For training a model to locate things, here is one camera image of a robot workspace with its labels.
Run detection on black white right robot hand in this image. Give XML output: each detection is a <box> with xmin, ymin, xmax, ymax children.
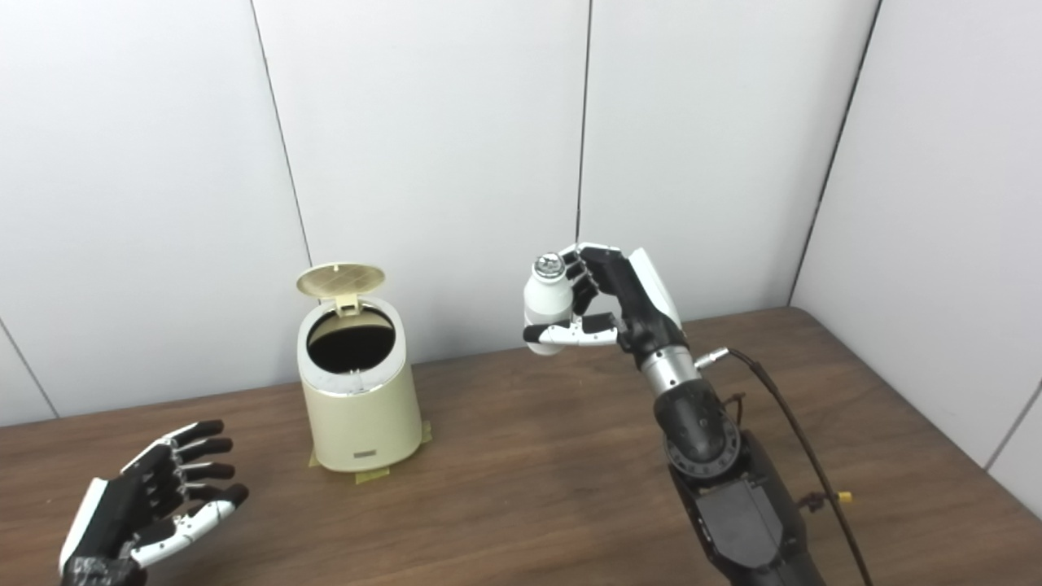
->
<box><xmin>523</xmin><ymin>242</ymin><xmax>689</xmax><ymax>356</ymax></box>

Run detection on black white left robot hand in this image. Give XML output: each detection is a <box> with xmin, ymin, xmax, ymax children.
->
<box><xmin>59</xmin><ymin>420</ymin><xmax>250</xmax><ymax>586</ymax></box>

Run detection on small white plastic bottle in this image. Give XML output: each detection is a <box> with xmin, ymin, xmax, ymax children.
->
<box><xmin>523</xmin><ymin>253</ymin><xmax>576</xmax><ymax>356</ymax></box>

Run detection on cream round bin lid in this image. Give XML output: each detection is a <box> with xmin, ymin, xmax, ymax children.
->
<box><xmin>296</xmin><ymin>262</ymin><xmax>387</xmax><ymax>317</ymax></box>

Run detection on cream-colored round bin body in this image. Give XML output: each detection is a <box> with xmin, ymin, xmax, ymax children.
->
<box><xmin>297</xmin><ymin>296</ymin><xmax>424</xmax><ymax>473</ymax></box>

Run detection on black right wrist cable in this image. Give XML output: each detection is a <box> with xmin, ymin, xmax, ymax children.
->
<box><xmin>694</xmin><ymin>348</ymin><xmax>873</xmax><ymax>586</ymax></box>

